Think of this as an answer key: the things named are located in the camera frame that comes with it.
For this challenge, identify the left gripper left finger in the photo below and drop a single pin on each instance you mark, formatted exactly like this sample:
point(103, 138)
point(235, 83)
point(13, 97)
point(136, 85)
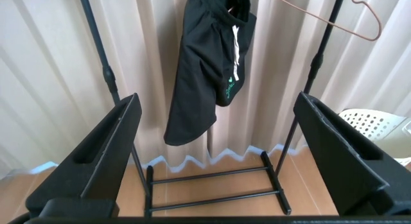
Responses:
point(102, 182)

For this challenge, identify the white laundry basket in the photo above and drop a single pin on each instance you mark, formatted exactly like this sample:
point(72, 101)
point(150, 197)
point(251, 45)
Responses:
point(369, 124)

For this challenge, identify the black clothes rack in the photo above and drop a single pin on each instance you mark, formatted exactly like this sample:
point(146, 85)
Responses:
point(110, 79)

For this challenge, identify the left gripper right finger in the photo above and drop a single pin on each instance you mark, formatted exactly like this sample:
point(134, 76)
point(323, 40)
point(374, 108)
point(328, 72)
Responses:
point(353, 185)

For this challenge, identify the beige curtain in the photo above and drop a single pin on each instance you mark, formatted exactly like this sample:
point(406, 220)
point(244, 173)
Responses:
point(48, 57)

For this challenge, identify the black shorts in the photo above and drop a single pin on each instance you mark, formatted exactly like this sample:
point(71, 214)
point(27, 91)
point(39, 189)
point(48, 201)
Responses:
point(199, 82)

